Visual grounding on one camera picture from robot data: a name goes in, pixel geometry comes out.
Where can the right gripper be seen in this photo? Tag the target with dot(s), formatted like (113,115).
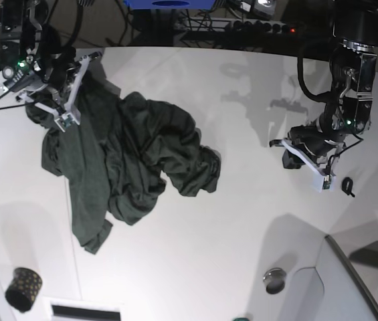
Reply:
(57,84)

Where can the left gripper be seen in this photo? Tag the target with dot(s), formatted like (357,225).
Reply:
(310,146)

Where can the dark green t-shirt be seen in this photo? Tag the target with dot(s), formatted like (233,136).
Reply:
(119,159)

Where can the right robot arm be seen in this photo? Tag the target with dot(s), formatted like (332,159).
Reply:
(34,64)

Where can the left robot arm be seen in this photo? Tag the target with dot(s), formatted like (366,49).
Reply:
(347,105)

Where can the small black clip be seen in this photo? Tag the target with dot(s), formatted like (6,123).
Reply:
(347,186)

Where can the blue bin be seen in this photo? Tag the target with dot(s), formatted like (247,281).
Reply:
(169,4)

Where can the round metal table grommet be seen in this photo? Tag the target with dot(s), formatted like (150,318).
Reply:
(274,280)

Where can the white power strip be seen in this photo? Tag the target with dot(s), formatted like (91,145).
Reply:
(213,24)

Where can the black patterned cup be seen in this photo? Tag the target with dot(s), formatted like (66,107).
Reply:
(23,289)

